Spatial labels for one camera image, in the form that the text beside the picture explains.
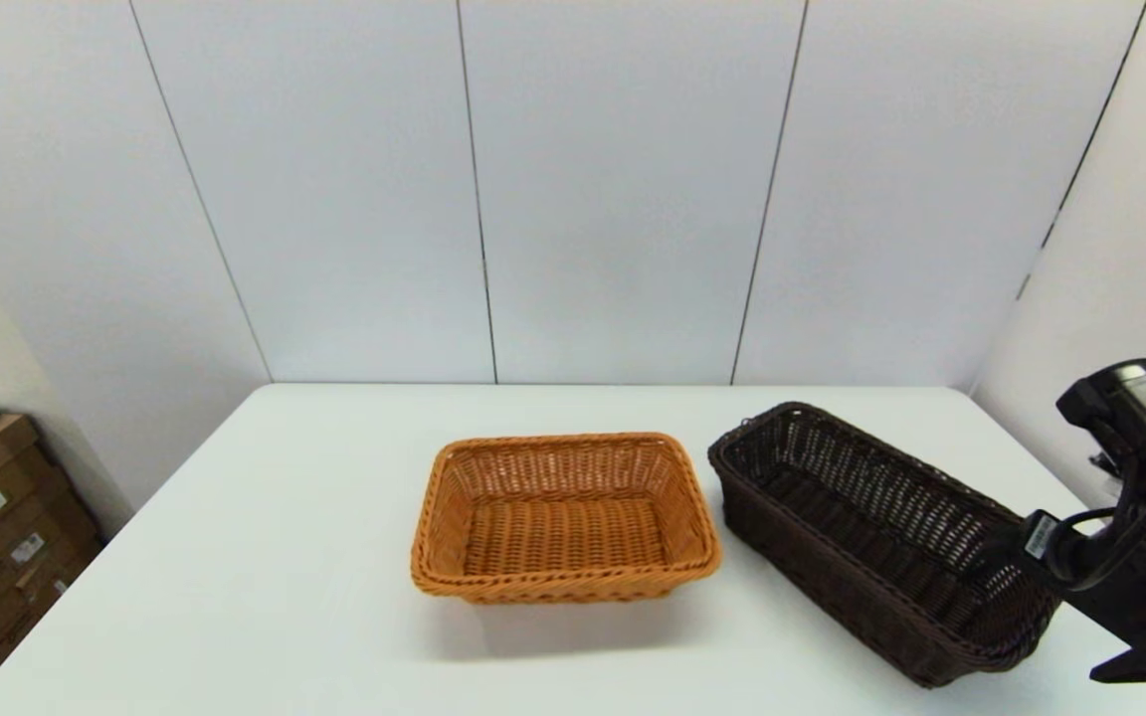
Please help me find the dark brown wicker basket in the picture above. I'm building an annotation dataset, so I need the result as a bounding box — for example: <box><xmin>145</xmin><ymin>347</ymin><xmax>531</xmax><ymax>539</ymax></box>
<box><xmin>708</xmin><ymin>401</ymin><xmax>1066</xmax><ymax>689</ymax></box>

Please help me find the orange wicker basket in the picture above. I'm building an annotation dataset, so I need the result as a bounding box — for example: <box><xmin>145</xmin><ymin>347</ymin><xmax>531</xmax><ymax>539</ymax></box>
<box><xmin>411</xmin><ymin>432</ymin><xmax>722</xmax><ymax>605</ymax></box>

